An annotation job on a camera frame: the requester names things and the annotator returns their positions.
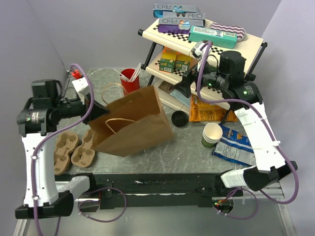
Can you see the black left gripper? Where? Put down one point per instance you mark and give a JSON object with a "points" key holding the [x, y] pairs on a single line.
{"points": [[97, 110]]}

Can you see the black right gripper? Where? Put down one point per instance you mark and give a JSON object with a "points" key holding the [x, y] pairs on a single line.
{"points": [[184, 86]]}

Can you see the brown paper bag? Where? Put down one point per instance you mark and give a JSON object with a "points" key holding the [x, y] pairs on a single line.
{"points": [[134, 123]]}

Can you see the cardboard cup carrier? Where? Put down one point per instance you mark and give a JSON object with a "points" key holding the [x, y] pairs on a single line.
{"points": [[65, 145], [84, 154]]}

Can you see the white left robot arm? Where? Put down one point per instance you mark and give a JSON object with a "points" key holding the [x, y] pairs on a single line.
{"points": [[37, 124]]}

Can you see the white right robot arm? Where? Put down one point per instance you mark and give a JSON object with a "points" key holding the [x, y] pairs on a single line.
{"points": [[246, 102]]}

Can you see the magazine on bottom shelf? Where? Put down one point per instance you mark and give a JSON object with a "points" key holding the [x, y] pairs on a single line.
{"points": [[169, 88]]}

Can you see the green yellow box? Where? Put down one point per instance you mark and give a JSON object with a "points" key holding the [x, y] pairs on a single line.
{"points": [[167, 60], [182, 62]]}

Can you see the green yellow box far left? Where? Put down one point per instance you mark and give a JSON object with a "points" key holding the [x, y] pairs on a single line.
{"points": [[167, 60]]}

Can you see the orange snack bag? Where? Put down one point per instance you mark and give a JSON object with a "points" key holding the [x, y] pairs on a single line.
{"points": [[200, 111]]}

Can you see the stack of black lids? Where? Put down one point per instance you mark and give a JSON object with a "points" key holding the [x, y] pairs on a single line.
{"points": [[179, 118]]}

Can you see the red plastic cup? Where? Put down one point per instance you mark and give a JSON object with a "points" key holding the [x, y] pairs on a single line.
{"points": [[129, 85]]}

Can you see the stack of green paper cups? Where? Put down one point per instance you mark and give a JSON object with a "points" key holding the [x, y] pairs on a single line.
{"points": [[211, 134]]}

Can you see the purple grey R+Co box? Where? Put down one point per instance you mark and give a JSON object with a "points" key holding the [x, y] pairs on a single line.
{"points": [[178, 26]]}

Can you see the teal rectangular box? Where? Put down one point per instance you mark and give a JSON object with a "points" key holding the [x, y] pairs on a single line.
{"points": [[219, 38]]}

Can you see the blue chips bag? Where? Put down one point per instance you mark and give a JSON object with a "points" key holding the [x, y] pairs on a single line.
{"points": [[234, 147]]}

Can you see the top grey R+Co box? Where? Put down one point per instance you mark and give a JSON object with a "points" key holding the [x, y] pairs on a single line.
{"points": [[161, 10]]}

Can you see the purple wavy pouch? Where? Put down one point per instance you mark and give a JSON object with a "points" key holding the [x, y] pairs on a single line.
{"points": [[240, 31]]}

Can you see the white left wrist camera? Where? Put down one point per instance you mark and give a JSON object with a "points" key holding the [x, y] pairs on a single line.
{"points": [[80, 85]]}

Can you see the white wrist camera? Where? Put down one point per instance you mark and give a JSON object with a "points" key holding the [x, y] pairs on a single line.
{"points": [[198, 50], [80, 85]]}

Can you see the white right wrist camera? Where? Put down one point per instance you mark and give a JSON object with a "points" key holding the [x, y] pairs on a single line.
{"points": [[198, 50]]}

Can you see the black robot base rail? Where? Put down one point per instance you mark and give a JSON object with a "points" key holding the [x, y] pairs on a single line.
{"points": [[155, 190]]}

